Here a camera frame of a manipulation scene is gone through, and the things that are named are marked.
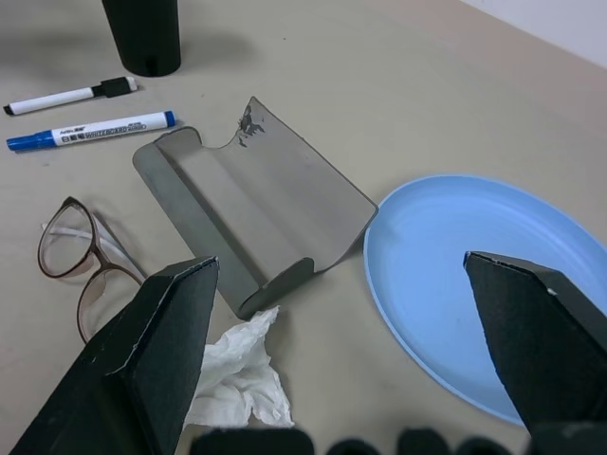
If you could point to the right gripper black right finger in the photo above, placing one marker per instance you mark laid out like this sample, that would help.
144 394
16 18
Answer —
545 341

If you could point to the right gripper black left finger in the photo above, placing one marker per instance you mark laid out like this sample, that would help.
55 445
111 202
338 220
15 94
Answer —
142 360

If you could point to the white tissue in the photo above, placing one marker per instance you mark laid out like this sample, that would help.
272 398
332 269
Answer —
232 369

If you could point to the brown framed eyeglasses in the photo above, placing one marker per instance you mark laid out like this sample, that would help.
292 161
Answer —
66 242

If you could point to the grey glasses case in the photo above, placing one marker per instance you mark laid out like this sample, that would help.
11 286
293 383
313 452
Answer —
265 189

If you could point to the blue plate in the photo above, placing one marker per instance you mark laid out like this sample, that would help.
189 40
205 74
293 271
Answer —
427 246

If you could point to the blue whiteboard marker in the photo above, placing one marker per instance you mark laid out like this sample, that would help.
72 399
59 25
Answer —
95 131

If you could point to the black capped whiteboard marker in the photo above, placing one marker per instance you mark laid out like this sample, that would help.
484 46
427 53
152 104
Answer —
52 100

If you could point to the black pen holder cup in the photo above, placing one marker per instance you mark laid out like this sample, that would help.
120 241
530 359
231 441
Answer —
142 33

